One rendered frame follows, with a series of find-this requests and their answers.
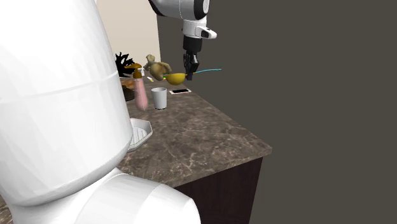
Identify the white cup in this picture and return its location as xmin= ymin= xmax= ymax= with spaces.
xmin=150 ymin=87 xmax=168 ymax=111

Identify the yellow scoop with teal handle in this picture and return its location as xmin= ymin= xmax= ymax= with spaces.
xmin=162 ymin=68 xmax=223 ymax=87

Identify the white octagonal plate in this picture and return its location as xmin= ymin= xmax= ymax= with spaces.
xmin=127 ymin=117 xmax=154 ymax=153

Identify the tan ginger root figure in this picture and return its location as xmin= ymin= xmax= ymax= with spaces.
xmin=143 ymin=53 xmax=172 ymax=81

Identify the dark brown bowl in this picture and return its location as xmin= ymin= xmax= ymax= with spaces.
xmin=120 ymin=76 xmax=136 ymax=102

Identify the black coral figure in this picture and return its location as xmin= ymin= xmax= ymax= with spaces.
xmin=115 ymin=52 xmax=136 ymax=78

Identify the pink spray bottle brown pump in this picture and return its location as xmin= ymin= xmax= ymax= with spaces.
xmin=125 ymin=62 xmax=150 ymax=112

